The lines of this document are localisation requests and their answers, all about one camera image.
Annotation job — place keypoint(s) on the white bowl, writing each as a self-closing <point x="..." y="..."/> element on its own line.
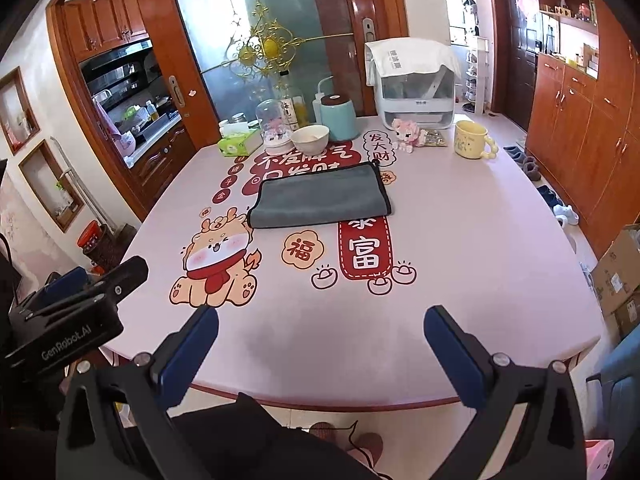
<point x="310" y="140"/>

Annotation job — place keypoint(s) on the small snack packet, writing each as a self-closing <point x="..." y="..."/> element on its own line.
<point x="435" y="137"/>

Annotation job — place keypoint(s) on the clear glass bottle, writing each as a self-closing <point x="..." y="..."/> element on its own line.
<point x="290" y="102"/>

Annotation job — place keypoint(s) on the white countertop appliance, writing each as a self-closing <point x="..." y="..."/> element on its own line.
<point x="417" y="97"/>

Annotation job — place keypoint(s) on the white cloth cover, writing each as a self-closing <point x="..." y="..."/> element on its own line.
<point x="410" y="57"/>

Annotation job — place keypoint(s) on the grey slipper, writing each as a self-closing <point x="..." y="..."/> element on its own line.
<point x="515" y="152"/>
<point x="530" y="166"/>

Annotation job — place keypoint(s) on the small glass jar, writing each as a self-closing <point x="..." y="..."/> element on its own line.
<point x="239" y="119"/>

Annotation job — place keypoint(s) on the gold door ornament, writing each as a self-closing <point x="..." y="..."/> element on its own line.
<point x="270" y="45"/>

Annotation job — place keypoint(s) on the cardboard box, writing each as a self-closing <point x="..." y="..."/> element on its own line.
<point x="617" y="267"/>
<point x="629" y="316"/>

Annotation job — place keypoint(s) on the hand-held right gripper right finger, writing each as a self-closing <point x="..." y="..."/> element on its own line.
<point x="452" y="357"/>

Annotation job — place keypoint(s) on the glass dome ornament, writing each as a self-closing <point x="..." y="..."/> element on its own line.
<point x="272" y="127"/>

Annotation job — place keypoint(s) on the teal canister with brown lid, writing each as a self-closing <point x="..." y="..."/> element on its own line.
<point x="337" y="119"/>

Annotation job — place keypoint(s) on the white squeeze bottle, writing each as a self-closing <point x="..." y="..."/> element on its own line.
<point x="320" y="102"/>

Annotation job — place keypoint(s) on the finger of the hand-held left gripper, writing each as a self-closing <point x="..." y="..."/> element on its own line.
<point x="65" y="282"/>
<point x="125" y="275"/>

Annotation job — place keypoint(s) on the person's dark trousers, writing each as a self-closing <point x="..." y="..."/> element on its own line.
<point x="240" y="440"/>

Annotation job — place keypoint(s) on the dark entrance door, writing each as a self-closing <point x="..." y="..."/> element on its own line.
<point x="522" y="60"/>

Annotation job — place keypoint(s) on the yellow mug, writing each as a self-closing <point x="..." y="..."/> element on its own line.
<point x="470" y="140"/>

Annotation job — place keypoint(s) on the blue shoe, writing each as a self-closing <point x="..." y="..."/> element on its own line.
<point x="547" y="196"/>

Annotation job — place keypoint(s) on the frosted glass sliding door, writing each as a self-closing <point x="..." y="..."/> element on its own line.
<point x="220" y="35"/>

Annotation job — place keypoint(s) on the person's pink slipper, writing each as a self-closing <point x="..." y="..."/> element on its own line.
<point x="367" y="450"/>
<point x="327" y="432"/>

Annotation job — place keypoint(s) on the white shoe rack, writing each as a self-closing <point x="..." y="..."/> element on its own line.
<point x="475" y="75"/>

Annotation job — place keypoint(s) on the pink printed tablecloth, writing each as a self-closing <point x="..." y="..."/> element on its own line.
<point x="450" y="270"/>

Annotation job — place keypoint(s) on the grey towel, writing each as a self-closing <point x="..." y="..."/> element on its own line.
<point x="320" y="195"/>

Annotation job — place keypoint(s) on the pink plush toy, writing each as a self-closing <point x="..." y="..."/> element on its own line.
<point x="407" y="132"/>

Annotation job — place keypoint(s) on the white shoe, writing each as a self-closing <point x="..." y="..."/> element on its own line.
<point x="567" y="215"/>

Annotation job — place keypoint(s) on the wooden kitchen cabinet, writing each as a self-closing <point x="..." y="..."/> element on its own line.
<point x="102" y="22"/>

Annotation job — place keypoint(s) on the green tissue box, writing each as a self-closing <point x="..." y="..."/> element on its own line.
<point x="234" y="144"/>

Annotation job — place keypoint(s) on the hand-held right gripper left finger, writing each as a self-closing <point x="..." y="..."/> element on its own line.
<point x="192" y="355"/>

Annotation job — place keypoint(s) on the wooden wall cabinet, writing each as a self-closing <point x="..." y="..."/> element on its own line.
<point x="585" y="110"/>

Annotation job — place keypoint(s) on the blue chair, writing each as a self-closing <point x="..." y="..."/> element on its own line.
<point x="620" y="375"/>

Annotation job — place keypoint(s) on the wooden framed wall niche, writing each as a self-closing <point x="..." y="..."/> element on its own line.
<point x="52" y="185"/>
<point x="17" y="110"/>

